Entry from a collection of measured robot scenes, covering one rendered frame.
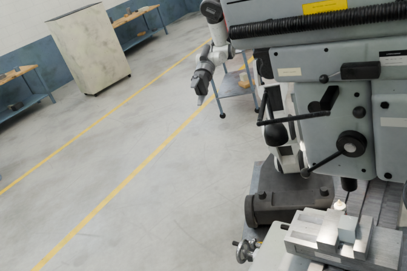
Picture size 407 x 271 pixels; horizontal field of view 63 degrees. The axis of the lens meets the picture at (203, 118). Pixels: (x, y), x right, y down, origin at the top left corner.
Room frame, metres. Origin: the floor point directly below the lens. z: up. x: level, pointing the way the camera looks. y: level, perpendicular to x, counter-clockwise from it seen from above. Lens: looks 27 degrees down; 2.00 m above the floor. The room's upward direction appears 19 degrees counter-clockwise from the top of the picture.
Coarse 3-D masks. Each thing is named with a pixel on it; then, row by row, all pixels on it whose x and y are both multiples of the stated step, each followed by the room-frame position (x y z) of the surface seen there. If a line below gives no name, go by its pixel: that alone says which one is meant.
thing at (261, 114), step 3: (264, 93) 0.84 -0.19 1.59; (267, 93) 0.84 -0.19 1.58; (264, 96) 0.82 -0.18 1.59; (267, 96) 0.83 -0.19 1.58; (264, 99) 0.80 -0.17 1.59; (261, 102) 0.80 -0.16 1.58; (264, 102) 0.79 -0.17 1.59; (261, 105) 0.78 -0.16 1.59; (264, 105) 0.77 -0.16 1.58; (261, 108) 0.76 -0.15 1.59; (264, 108) 0.76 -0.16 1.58; (261, 111) 0.74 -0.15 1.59; (264, 111) 0.75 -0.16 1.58; (261, 114) 0.73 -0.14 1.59; (258, 117) 0.72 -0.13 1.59; (261, 117) 0.72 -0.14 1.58; (258, 120) 0.71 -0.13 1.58; (261, 120) 0.71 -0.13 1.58
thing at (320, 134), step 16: (352, 80) 0.68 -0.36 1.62; (368, 80) 0.66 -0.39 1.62; (304, 96) 0.75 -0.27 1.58; (320, 96) 0.72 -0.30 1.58; (352, 96) 0.67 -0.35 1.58; (368, 96) 0.66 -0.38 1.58; (304, 112) 0.75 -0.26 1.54; (336, 112) 0.70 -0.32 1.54; (368, 112) 0.66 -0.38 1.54; (304, 128) 0.76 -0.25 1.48; (320, 128) 0.73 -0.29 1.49; (336, 128) 0.70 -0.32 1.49; (352, 128) 0.68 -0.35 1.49; (368, 128) 0.66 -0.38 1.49; (304, 144) 0.78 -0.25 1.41; (320, 144) 0.73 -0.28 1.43; (368, 144) 0.66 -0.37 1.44; (320, 160) 0.74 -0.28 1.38; (336, 160) 0.71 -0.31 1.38; (352, 160) 0.68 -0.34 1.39; (368, 160) 0.66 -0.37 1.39; (352, 176) 0.69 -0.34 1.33; (368, 176) 0.66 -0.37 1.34
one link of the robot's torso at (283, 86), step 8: (256, 72) 1.62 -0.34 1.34; (256, 80) 1.60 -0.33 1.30; (264, 88) 1.57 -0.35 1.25; (272, 88) 1.58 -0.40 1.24; (280, 88) 1.53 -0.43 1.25; (272, 96) 1.58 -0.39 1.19; (280, 96) 1.56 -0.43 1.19; (272, 104) 1.57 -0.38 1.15; (280, 104) 1.55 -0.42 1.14; (280, 112) 1.53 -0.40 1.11; (288, 112) 1.58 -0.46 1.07; (288, 128) 1.46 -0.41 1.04; (288, 136) 1.46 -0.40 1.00
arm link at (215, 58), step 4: (208, 44) 1.56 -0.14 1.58; (204, 48) 1.53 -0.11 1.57; (208, 48) 1.53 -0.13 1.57; (204, 52) 1.50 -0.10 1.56; (208, 52) 1.52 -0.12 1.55; (216, 52) 1.54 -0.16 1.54; (200, 56) 1.48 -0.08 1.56; (204, 56) 1.48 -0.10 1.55; (208, 56) 1.52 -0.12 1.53; (212, 56) 1.51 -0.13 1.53; (216, 56) 1.51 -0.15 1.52; (220, 56) 1.53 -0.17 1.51; (200, 60) 1.49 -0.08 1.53; (204, 60) 1.48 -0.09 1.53; (208, 60) 1.48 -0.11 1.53; (212, 60) 1.51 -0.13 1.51; (216, 60) 1.50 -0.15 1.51; (220, 60) 1.52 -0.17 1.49; (212, 64) 1.47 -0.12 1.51; (216, 64) 1.51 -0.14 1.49; (220, 64) 1.51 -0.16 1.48
